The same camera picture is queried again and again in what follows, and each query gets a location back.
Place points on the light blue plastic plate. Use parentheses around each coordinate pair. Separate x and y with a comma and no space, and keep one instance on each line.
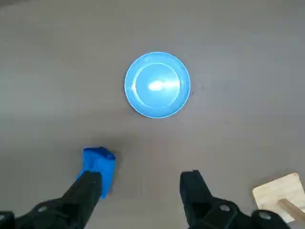
(157,86)

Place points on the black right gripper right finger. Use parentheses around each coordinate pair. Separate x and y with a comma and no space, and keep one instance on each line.
(193,190)

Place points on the wooden cup rack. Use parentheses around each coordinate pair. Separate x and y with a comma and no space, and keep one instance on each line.
(274,190)

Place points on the blue cloth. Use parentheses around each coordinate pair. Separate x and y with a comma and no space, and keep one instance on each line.
(95,162)

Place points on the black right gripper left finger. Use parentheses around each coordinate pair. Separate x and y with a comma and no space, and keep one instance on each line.
(85,190)

